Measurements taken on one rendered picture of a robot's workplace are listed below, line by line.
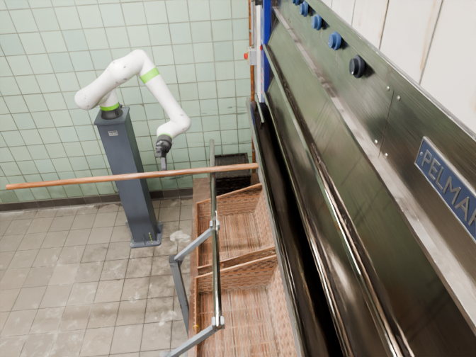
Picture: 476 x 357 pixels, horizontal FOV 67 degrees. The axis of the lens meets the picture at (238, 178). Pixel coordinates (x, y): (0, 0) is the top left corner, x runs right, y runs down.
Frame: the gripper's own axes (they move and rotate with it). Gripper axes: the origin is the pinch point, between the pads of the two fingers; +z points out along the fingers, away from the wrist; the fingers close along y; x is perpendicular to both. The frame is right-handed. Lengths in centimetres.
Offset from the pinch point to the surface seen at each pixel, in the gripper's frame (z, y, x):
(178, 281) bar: 49, 38, -7
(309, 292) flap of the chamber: 102, -24, -57
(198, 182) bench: -59, 61, -14
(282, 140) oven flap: 28, -29, -61
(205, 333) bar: 95, 7, -24
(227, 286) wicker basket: 42, 55, -32
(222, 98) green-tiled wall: -114, 17, -38
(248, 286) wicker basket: 42, 57, -44
